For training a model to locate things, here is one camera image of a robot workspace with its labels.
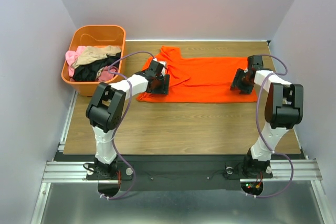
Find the orange t shirt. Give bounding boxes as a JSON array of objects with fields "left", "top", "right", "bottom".
[{"left": 136, "top": 46, "right": 257, "bottom": 103}]

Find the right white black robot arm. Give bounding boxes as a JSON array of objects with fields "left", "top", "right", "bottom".
[{"left": 230, "top": 55, "right": 303, "bottom": 177}]

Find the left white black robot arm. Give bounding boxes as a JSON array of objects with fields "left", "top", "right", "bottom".
[{"left": 84, "top": 59, "right": 170, "bottom": 179}]

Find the dusty pink garment in basket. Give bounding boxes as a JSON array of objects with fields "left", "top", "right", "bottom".
[{"left": 95, "top": 66, "right": 118, "bottom": 82}]

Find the black garment in basket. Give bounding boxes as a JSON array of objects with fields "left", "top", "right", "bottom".
[{"left": 72, "top": 53, "right": 121, "bottom": 82}]

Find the beige garment in basket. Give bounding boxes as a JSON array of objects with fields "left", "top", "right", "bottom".
[{"left": 71, "top": 45, "right": 121, "bottom": 69}]

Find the orange plastic laundry basket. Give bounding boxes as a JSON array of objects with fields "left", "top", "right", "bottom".
[{"left": 61, "top": 25, "right": 126, "bottom": 97}]

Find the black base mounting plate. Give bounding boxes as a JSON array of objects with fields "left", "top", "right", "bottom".
[{"left": 83, "top": 155, "right": 273, "bottom": 195}]

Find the light pink garment in basket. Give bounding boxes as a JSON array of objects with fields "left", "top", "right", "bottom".
[{"left": 65, "top": 50, "right": 79, "bottom": 78}]

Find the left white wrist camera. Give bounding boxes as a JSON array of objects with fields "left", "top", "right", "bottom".
[{"left": 159, "top": 61, "right": 168, "bottom": 76}]

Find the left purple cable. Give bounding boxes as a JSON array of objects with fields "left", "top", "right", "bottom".
[{"left": 99, "top": 51, "right": 155, "bottom": 200}]

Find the aluminium extrusion rail frame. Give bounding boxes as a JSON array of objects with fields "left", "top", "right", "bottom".
[{"left": 32, "top": 96, "right": 325, "bottom": 223}]

